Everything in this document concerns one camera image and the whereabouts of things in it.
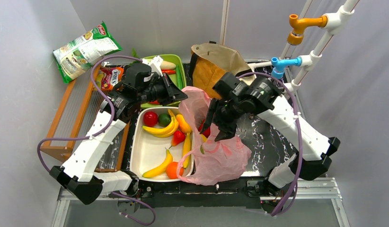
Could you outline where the green cucumber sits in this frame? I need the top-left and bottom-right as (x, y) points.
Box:
(176, 66), (184, 89)

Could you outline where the red chili pepper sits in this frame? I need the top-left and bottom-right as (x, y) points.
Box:
(149, 100), (159, 105)

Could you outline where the white radish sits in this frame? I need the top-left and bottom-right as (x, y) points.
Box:
(160, 61), (176, 70)

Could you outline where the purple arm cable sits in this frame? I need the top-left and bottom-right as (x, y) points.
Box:
(237, 72), (303, 218)
(37, 55), (157, 227)

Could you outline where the green chips bag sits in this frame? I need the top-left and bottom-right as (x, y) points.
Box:
(53, 22), (122, 84)

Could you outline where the white pipe frame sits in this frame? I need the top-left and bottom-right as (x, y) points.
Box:
(249, 0), (359, 92)

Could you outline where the orange fruit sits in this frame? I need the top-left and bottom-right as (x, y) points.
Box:
(166, 162), (178, 179)

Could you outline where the single yellow banana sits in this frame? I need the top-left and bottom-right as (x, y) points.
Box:
(200, 134), (207, 142)
(142, 149), (173, 178)

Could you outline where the red apple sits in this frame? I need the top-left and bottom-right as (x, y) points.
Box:
(143, 111), (158, 127)

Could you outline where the yellow banana by bag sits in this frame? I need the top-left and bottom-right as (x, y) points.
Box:
(182, 133), (192, 168)

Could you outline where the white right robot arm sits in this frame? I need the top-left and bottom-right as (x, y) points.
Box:
(203, 72), (340, 189)

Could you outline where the orange carrot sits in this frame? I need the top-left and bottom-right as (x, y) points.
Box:
(161, 70), (176, 75)

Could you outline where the red tomato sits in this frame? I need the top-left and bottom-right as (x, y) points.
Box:
(198, 120), (211, 138)

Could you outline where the white fruit tray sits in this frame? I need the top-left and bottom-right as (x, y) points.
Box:
(129, 106), (184, 183)

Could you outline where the yellow banana bunch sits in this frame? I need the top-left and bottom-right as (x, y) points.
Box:
(142, 108), (179, 138)

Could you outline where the orange faucet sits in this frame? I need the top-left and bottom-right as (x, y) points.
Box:
(287, 14), (328, 45)

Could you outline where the orange candy bag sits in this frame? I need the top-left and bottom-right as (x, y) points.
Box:
(95, 66), (124, 91)

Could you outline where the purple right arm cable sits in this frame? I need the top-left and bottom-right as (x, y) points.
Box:
(237, 72), (303, 218)

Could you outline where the wooden rack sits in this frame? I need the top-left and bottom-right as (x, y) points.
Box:
(41, 72), (129, 173)

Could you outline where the brown paper bag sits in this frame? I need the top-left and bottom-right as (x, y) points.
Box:
(189, 43), (251, 99)

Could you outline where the green lime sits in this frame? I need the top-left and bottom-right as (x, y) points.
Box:
(158, 113), (171, 127)

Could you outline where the aluminium base frame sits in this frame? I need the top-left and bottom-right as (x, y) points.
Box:
(59, 169), (342, 215)

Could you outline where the green vegetable tray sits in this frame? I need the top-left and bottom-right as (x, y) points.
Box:
(141, 54), (186, 109)

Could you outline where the pink plastic grocery bag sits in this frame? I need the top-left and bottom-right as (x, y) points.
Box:
(178, 86), (252, 186)

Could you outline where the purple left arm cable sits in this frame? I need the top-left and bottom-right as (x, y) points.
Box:
(37, 55), (157, 227)

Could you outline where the blue faucet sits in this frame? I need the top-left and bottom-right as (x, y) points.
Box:
(271, 57), (302, 79)

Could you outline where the orange mango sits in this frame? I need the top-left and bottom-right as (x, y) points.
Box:
(176, 114), (192, 134)

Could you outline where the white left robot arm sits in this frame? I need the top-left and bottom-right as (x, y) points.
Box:
(50, 63), (188, 205)

